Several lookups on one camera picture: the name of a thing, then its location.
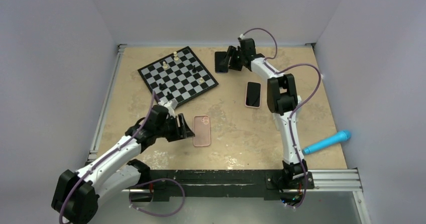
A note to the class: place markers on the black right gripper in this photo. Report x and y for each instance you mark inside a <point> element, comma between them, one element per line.
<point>231,51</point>

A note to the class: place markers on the black chess pawn left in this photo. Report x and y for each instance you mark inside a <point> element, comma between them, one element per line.
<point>162,86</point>

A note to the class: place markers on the pink phone case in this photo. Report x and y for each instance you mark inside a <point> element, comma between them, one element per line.
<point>201,129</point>

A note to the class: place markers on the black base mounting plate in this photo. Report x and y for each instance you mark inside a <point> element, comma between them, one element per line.
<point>266,184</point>

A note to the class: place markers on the black bare phone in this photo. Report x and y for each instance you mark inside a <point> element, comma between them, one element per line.
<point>220,66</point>

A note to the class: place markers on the aluminium table frame rail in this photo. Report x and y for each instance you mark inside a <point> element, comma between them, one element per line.
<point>93,151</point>

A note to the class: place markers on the black chess pawn lower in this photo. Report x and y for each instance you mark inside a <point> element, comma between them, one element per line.
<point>169,96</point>

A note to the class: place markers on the white chess pawn far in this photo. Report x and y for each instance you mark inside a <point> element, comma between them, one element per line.
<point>175,56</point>

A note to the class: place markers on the black and white chessboard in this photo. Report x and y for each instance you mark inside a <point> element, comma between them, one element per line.
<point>178,77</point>

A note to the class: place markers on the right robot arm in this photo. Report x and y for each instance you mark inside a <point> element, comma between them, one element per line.
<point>282,100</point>

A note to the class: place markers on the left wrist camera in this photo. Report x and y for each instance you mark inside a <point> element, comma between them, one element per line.
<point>170,105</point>

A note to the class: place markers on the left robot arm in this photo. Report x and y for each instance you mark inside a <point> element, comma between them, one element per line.
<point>79,194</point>

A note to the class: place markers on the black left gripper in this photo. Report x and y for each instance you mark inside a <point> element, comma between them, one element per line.
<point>181,132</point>

